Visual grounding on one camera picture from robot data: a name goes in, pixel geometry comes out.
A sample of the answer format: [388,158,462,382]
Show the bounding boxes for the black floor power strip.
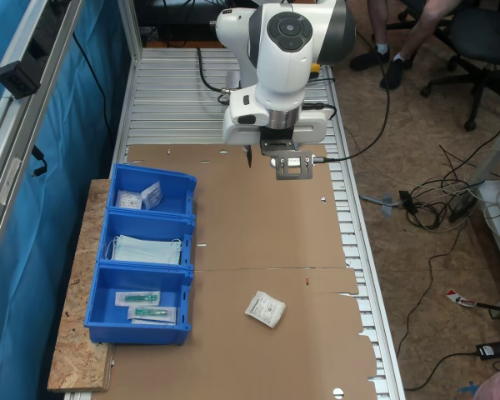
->
[447,193,479,224]

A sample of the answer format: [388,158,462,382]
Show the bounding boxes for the black camera cable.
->
[302,31,392,163]

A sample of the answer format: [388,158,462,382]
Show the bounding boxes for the stack of face masks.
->
[103,233,183,267]

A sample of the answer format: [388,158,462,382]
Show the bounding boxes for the white printed packet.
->
[140,181,165,209]
[244,290,288,329]

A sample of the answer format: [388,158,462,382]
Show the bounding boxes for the black shoe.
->
[379,57,416,91]
[349,46,391,72]

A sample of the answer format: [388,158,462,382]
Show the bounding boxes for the clear packet with green part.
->
[127,306,179,325]
[115,290,162,308]

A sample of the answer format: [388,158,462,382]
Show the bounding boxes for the black office chair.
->
[385,0,428,31]
[419,0,500,133]

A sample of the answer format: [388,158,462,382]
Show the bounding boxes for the flat clear packet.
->
[115,190,145,208]

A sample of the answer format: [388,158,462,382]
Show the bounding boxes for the blue bin with green packets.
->
[83,261,193,346]

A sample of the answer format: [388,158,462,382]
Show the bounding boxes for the chipboard wooden board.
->
[47,178,118,393]

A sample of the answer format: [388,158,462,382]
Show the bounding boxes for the hanging black cable plug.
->
[30,145,49,177]

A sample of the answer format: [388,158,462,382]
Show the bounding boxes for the red and white label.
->
[445,287,478,309]

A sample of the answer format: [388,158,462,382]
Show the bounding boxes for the tangled black floor cables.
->
[399,143,491,231]

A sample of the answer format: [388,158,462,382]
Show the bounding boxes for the black gripper camera with bracket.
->
[260,139,317,182]

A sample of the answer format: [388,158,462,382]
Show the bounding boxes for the aluminium frame post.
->
[117,0,146,59]

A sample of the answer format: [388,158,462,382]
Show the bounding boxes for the person's leg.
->
[366,0,392,54]
[393,0,463,64]

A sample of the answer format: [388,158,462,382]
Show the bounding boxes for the blue bin with masks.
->
[96,207,197,270]

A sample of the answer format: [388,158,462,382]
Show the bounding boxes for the silver power strip on beam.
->
[0,0,84,100]

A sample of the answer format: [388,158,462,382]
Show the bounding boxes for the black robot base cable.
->
[197,47,231,105]

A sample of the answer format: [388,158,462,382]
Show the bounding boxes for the brown cardboard sheet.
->
[107,266,378,400]
[124,143,349,272]

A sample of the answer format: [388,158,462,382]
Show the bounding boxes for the black power adapter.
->
[476,341,500,362]

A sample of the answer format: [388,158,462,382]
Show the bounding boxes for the grey tape piece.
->
[360,192,397,218]

